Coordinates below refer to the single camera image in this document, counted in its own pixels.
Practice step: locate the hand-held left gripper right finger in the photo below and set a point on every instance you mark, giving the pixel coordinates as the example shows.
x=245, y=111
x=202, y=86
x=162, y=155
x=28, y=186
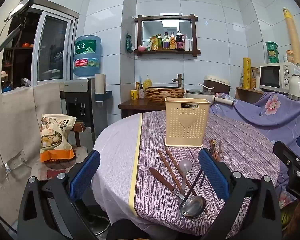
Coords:
x=213, y=177

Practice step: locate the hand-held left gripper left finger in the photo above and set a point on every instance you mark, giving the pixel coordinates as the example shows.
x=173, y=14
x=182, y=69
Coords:
x=85, y=173

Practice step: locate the clear plastic spoon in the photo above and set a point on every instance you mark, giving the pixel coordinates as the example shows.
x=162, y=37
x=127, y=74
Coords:
x=185, y=166

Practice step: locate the brown wooden chopstick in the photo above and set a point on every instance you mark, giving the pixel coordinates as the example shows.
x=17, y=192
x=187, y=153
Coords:
x=219, y=150
x=215, y=145
x=212, y=148
x=180, y=171
x=168, y=171

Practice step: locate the metal spoon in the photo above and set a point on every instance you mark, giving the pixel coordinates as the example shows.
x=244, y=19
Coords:
x=193, y=207

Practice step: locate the beige plastic utensil basket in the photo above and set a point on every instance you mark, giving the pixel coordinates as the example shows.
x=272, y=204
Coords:
x=187, y=122

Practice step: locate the pale lilac tablecloth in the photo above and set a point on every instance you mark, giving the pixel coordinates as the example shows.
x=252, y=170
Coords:
x=115, y=155

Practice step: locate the purple floral cloth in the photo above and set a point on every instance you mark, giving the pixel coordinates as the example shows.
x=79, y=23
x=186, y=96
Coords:
x=277, y=115

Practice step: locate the purple striped tablecloth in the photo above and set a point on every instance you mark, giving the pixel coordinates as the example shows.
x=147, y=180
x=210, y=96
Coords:
x=240, y=142

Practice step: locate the printed snack bag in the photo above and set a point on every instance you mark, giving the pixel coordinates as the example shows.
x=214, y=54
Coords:
x=56, y=137

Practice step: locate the wooden stool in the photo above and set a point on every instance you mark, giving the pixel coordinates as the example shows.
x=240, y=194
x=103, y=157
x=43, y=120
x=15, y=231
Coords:
x=78, y=127

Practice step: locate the round metal table base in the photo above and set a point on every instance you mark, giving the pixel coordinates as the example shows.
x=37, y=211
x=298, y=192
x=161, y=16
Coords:
x=97, y=220

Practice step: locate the white kettle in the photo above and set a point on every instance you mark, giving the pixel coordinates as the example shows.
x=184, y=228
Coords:
x=296, y=85

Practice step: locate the white microwave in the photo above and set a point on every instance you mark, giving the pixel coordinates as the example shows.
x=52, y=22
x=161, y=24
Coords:
x=272, y=77

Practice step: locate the wooden side cabinet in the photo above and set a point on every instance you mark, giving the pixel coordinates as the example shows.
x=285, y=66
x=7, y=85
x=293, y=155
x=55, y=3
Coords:
x=247, y=95

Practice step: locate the grey water dispenser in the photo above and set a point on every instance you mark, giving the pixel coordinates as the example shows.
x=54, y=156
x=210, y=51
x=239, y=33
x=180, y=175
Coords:
x=77, y=97

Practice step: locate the dark teal cup holder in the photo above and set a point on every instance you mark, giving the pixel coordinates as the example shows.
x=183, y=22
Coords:
x=103, y=96

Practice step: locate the dark wooden counter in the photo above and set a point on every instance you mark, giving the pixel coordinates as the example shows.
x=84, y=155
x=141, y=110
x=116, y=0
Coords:
x=132, y=106

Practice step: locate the white pot with lid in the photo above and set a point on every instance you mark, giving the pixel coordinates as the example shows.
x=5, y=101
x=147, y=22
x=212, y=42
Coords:
x=200, y=94

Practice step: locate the glass jar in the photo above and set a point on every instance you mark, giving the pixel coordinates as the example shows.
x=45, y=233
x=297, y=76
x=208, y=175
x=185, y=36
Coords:
x=254, y=77

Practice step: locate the beige cover panel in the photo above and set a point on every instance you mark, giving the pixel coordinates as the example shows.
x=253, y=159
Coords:
x=15, y=117

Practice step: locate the orange lidded bottle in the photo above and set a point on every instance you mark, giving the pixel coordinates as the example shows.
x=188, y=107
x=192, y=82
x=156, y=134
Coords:
x=289, y=56

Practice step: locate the green instant noodle cup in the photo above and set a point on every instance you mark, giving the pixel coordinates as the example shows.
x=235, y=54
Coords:
x=272, y=46
x=273, y=60
x=273, y=54

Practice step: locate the white paper cup stack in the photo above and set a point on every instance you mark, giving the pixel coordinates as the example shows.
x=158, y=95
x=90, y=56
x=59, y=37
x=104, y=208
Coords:
x=100, y=82

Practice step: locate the yellow printed roll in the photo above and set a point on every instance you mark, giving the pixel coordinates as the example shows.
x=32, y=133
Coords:
x=247, y=72

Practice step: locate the brown and white rice cooker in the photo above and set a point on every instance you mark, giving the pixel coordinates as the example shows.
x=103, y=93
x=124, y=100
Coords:
x=218, y=82

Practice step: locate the woven wash basin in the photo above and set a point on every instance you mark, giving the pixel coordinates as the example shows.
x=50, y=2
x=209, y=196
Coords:
x=165, y=95

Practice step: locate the bronze faucet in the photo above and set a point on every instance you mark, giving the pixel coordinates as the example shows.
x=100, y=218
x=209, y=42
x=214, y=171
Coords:
x=178, y=80

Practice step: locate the yellow soap pump bottle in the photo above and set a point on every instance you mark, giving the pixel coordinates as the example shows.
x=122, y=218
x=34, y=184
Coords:
x=147, y=83

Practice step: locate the tall yellow cup stack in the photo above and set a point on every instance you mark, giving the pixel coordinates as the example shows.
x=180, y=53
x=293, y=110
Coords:
x=292, y=35

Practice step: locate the blue water jug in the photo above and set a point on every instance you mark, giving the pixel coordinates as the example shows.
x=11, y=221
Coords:
x=87, y=55

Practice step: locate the sliding window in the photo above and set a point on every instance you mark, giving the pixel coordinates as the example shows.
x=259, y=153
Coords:
x=52, y=45

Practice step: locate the small pink bowl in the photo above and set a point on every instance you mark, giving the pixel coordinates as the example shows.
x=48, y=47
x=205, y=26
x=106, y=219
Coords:
x=141, y=48

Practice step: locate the row of condiment bottles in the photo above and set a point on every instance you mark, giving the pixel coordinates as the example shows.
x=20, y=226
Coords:
x=172, y=41

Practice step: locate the wooden framed mirror shelf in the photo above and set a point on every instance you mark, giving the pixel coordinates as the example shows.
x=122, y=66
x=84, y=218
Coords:
x=140, y=30

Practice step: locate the phone on tripod stand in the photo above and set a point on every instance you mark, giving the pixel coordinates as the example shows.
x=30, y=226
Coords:
x=22, y=5

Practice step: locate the green wall packet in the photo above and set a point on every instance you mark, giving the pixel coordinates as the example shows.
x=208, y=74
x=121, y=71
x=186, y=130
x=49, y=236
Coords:
x=129, y=42

